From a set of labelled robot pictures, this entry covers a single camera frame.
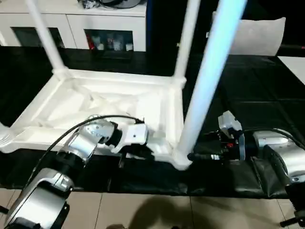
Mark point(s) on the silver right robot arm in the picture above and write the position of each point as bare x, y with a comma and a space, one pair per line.
281, 152

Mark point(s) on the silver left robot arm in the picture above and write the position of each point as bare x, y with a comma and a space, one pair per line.
62, 167

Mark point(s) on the dark round appliance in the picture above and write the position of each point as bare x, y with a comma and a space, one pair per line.
114, 3

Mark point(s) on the white flat board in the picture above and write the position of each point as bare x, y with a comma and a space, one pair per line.
293, 67

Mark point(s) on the grey cushion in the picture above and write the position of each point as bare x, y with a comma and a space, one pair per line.
259, 36

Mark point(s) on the white glass-door cabinet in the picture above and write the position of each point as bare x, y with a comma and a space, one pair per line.
71, 24

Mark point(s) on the black table frame leg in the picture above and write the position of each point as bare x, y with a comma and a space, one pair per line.
4, 209

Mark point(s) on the black stand leg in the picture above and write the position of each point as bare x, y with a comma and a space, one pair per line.
295, 220

